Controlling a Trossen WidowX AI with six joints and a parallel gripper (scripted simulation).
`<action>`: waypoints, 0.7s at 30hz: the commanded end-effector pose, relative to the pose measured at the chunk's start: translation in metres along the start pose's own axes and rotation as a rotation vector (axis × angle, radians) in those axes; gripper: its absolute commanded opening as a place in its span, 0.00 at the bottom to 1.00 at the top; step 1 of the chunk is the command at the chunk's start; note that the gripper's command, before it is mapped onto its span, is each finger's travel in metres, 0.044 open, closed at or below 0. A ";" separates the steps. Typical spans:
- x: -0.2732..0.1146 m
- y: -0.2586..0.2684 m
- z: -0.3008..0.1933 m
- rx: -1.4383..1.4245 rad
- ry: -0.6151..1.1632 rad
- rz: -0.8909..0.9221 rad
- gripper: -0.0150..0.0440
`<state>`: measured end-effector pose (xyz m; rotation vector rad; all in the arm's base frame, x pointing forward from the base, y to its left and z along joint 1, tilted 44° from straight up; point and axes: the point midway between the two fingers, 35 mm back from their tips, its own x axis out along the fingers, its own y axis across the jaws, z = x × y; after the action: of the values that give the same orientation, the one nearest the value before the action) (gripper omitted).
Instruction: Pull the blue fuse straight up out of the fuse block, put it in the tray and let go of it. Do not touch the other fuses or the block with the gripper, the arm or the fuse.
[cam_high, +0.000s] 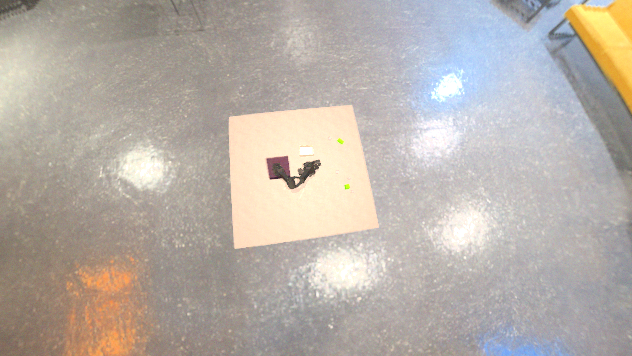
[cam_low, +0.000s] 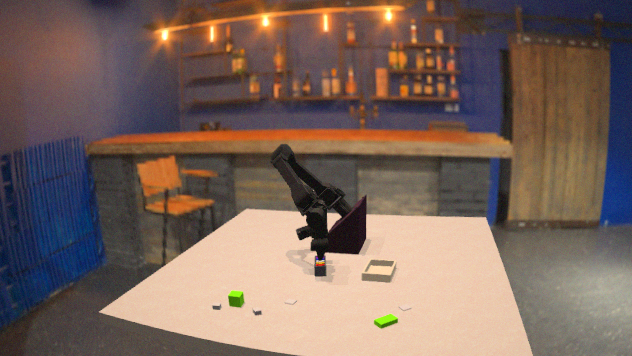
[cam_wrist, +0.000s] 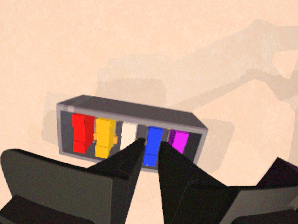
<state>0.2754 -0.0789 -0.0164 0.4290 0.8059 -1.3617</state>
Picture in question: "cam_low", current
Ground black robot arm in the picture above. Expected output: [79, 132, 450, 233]
[270, 144, 355, 240]

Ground beige shallow tray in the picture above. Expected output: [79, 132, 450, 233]
[361, 259, 397, 283]

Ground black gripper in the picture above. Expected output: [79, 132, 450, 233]
[310, 221, 329, 261]

